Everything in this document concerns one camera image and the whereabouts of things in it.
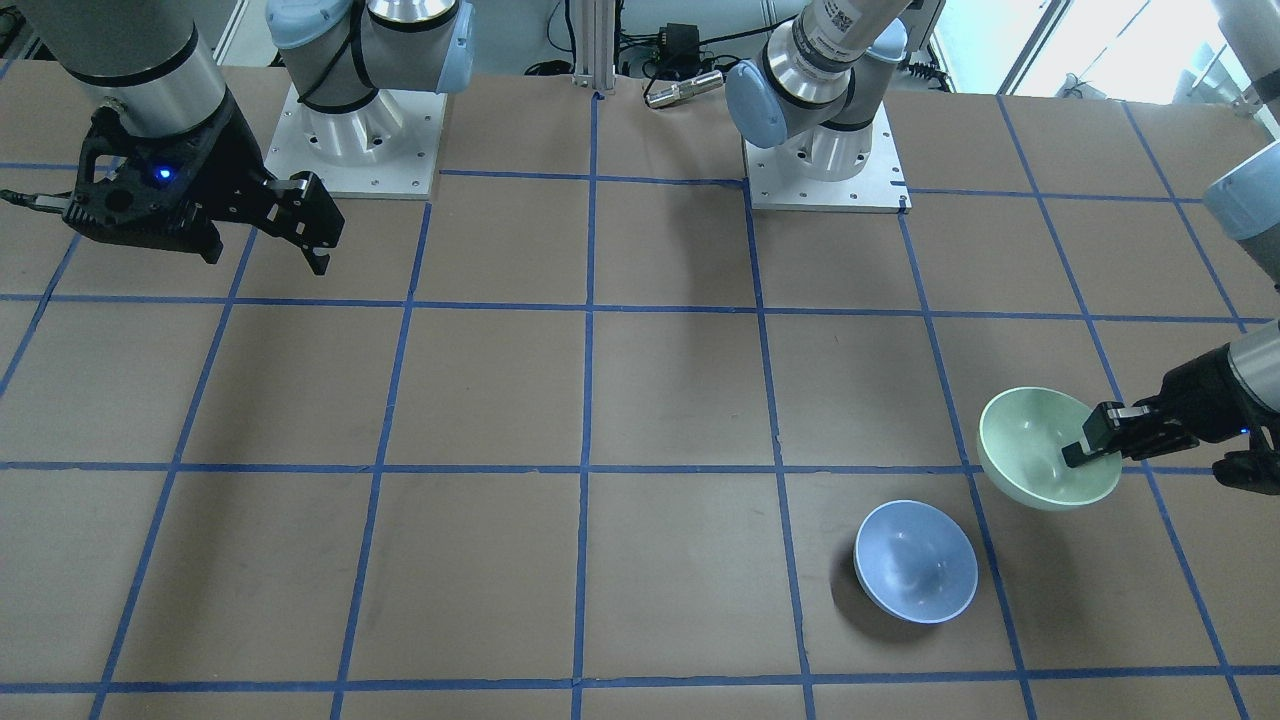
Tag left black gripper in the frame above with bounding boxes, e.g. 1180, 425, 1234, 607
1061, 343, 1263, 468

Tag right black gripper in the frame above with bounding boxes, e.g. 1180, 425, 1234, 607
119, 90, 346, 275

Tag green bowl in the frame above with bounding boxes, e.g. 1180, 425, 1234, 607
977, 387, 1123, 512

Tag blue bowl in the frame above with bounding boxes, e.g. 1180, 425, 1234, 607
852, 498, 979, 625

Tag black adapter behind table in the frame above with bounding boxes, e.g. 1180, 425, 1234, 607
655, 22, 701, 79

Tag silver metal cylinder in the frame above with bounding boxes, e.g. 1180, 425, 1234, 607
644, 70, 724, 110

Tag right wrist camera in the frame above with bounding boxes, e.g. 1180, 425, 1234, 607
3, 99, 198, 252

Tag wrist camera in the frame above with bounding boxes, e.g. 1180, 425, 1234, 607
3, 99, 198, 252
1211, 428, 1279, 496

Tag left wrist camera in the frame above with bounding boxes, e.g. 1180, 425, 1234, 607
1211, 428, 1279, 496

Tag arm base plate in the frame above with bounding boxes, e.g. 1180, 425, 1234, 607
742, 104, 913, 214
265, 87, 451, 201

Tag aluminium frame post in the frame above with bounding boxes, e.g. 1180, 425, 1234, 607
564, 1, 623, 99

